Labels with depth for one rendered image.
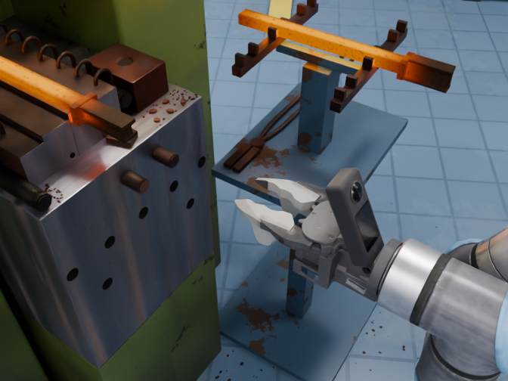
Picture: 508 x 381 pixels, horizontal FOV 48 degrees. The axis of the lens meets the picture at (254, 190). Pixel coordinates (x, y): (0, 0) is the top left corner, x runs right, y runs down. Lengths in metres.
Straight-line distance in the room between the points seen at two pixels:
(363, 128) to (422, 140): 1.14
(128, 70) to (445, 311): 0.66
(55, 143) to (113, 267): 0.27
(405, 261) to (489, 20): 2.92
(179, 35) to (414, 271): 0.82
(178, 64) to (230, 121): 1.21
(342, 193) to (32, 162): 0.49
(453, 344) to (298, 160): 0.69
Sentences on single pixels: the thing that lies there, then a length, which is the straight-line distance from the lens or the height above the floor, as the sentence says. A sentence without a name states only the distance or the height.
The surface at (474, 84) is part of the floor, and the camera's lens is 2.93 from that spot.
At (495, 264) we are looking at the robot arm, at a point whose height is 0.95.
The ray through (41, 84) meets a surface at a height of 1.01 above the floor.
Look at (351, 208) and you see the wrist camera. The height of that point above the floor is 1.06.
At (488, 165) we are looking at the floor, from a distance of 2.47.
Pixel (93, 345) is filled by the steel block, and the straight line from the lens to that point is 1.16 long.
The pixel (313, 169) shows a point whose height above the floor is 0.69.
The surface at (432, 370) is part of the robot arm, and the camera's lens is 0.75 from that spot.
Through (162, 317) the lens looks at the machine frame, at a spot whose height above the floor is 0.43.
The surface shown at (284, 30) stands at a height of 0.96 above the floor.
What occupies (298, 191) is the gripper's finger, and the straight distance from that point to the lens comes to 0.74.
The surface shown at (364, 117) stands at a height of 0.69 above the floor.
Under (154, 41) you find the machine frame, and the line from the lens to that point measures 1.23.
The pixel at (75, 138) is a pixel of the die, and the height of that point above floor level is 0.95.
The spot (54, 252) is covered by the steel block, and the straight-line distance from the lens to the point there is 0.94.
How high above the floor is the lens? 1.52
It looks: 45 degrees down
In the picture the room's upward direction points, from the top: straight up
